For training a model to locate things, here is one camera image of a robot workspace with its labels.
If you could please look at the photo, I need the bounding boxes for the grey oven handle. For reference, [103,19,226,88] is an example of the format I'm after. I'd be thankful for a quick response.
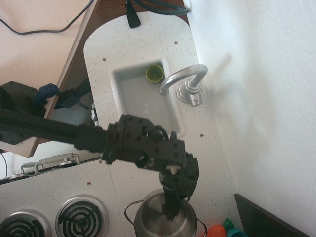
[35,153,80,174]

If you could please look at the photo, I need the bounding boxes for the blue clamp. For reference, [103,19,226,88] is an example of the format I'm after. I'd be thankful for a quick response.
[33,83,83,109]

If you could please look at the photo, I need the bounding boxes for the orange toy carrot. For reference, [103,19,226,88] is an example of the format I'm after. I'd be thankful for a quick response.
[206,225,226,237]

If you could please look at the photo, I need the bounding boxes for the dark wooden board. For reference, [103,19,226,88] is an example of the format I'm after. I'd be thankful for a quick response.
[234,193,307,237]

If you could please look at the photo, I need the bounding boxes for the teal plastic toy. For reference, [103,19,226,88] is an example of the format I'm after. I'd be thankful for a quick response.
[222,218,248,237]

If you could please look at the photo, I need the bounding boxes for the stainless steel pot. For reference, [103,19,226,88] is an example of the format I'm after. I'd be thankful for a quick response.
[123,189,208,237]

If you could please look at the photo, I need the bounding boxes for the white toy sink basin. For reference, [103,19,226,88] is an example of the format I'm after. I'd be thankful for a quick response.
[109,58,186,138]

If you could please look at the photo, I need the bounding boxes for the dark green coiled cable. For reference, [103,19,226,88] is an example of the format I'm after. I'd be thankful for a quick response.
[134,0,191,16]

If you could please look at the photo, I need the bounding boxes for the black cable on floor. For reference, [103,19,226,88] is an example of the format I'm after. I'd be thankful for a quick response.
[0,0,95,36]

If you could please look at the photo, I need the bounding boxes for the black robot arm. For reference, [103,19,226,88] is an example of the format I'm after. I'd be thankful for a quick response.
[0,109,199,220]

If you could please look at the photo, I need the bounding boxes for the black stove burner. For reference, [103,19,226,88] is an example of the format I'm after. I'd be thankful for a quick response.
[0,209,52,237]
[55,195,109,237]

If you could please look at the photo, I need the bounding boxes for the silver toy faucet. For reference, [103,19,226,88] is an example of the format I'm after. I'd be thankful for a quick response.
[159,64,208,107]

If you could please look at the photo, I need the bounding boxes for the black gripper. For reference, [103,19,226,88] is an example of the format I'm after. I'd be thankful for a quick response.
[159,152,199,221]

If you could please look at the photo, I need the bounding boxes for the green plastic cup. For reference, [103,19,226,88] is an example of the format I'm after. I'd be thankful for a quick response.
[145,64,164,83]

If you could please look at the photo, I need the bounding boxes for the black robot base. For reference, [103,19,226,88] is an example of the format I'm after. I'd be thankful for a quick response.
[0,81,46,145]

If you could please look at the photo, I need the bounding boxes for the black strap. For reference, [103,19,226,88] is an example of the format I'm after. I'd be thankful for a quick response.
[124,0,141,29]

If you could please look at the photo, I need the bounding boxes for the left black stove burner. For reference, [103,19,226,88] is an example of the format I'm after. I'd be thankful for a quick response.
[0,209,52,237]

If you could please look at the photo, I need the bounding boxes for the right black stove burner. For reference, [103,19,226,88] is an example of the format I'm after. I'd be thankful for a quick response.
[55,195,109,237]

